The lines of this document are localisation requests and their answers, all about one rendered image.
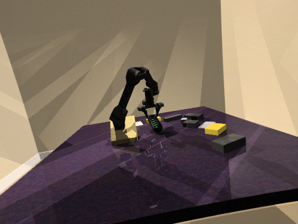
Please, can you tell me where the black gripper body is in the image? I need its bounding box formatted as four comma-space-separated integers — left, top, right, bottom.
137, 97, 164, 111

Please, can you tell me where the white flat bar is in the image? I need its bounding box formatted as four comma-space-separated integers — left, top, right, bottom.
198, 122, 216, 129

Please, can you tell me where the dark grey controller unit with white label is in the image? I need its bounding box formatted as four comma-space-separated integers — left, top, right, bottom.
148, 115, 163, 133

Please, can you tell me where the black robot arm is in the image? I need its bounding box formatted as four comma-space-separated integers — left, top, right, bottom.
109, 67, 159, 130

